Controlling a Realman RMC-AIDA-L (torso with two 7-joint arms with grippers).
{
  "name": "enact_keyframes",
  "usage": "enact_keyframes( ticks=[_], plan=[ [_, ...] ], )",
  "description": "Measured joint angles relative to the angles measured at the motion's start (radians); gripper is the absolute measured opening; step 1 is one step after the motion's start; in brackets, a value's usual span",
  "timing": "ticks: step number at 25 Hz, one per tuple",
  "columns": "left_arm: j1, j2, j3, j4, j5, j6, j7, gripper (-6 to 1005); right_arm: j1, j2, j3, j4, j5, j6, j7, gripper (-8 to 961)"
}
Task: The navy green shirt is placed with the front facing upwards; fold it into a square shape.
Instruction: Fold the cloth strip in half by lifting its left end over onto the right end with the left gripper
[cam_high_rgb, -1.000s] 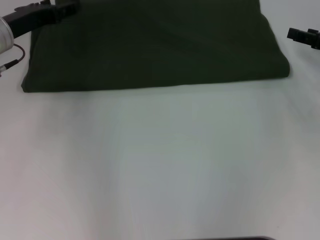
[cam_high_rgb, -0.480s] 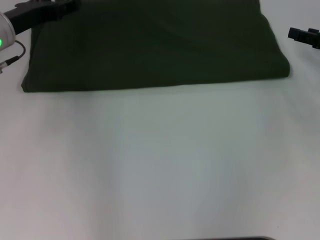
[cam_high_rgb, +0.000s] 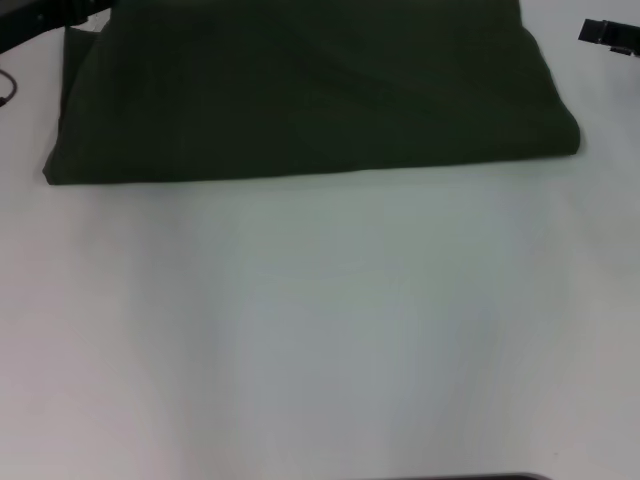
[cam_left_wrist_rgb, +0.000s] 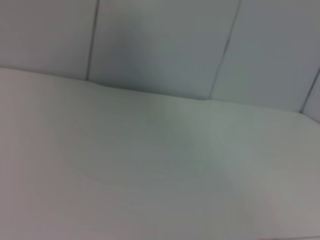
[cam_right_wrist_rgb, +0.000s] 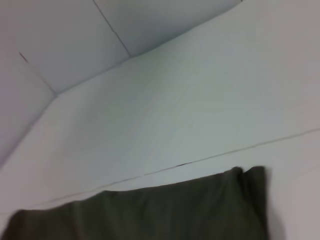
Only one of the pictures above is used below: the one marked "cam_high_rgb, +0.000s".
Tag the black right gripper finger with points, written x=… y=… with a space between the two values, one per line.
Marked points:
x=607 y=34

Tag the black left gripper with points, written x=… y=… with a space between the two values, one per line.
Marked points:
x=40 y=17

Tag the dark green FREE T-shirt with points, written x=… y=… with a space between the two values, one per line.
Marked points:
x=300 y=100

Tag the dark grey torso edge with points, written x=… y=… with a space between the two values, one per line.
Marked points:
x=500 y=477

